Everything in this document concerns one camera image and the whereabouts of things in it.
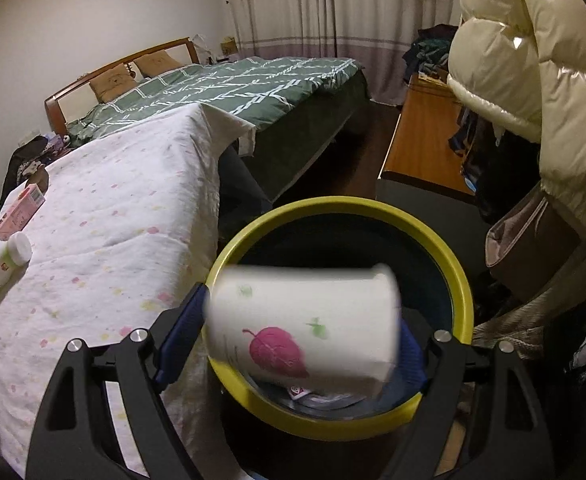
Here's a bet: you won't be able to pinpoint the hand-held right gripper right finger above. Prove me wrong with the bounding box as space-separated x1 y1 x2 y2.
388 320 556 480

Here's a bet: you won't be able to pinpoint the dark clothes pile on nightstand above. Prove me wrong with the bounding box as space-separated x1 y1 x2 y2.
0 132 71 206

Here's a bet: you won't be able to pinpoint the wooden cabinet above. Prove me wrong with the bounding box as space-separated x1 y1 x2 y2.
377 72 478 193

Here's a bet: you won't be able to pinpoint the wooden bed headboard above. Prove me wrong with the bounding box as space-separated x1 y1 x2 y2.
44 37 200 133

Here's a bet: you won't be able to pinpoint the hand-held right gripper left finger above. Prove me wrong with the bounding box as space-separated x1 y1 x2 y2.
26 282 210 480

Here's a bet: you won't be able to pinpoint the yellow-rimmed trash bin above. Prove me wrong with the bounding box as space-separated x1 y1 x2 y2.
205 197 474 441

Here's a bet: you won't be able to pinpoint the brown bag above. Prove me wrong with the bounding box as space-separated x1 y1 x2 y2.
485 190 586 306

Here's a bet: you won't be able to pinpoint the clothes pile on cabinet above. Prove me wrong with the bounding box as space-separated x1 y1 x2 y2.
403 24 458 78

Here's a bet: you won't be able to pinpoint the cream puffer jacket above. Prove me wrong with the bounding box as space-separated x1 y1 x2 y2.
445 0 586 241

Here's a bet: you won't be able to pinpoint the green checked quilt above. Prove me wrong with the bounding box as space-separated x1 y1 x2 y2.
66 55 366 141

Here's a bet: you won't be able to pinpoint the flowered curtain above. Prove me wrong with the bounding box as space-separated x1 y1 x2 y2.
218 0 468 106

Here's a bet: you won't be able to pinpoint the brown pillow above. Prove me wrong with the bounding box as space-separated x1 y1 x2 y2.
133 52 184 75
89 69 139 103

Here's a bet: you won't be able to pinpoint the dark green bed base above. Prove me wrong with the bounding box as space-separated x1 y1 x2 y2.
243 67 374 206

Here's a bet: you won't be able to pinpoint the paper cup with pink leaf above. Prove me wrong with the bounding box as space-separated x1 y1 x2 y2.
204 262 403 395

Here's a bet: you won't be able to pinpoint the dark hanging clothes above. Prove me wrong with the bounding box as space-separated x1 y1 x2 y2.
448 105 544 221

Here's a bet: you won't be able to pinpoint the small pink box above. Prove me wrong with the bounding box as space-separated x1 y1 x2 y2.
0 183 46 241

